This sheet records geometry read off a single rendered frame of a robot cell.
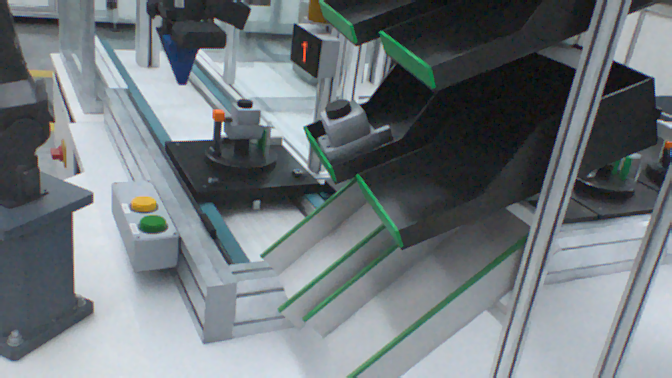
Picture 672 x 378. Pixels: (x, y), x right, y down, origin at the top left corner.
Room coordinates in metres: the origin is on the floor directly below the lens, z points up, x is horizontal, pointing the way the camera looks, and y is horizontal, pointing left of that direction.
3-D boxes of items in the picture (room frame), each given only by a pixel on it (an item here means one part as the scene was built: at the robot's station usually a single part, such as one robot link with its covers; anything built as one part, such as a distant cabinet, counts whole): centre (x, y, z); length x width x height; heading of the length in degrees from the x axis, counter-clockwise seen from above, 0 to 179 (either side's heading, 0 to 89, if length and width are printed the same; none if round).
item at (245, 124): (1.25, 0.19, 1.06); 0.08 x 0.04 x 0.07; 119
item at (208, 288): (1.21, 0.35, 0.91); 0.89 x 0.06 x 0.11; 29
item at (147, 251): (1.02, 0.31, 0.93); 0.21 x 0.07 x 0.06; 29
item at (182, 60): (0.89, 0.22, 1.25); 0.06 x 0.04 x 0.07; 119
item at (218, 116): (1.22, 0.23, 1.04); 0.04 x 0.02 x 0.08; 119
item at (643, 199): (1.41, -0.57, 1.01); 0.24 x 0.24 x 0.13; 29
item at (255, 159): (1.25, 0.20, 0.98); 0.14 x 0.14 x 0.02
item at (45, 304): (0.82, 0.43, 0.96); 0.15 x 0.15 x 0.20; 67
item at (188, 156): (1.25, 0.20, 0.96); 0.24 x 0.24 x 0.02; 29
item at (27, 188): (0.81, 0.42, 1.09); 0.07 x 0.07 x 0.06; 67
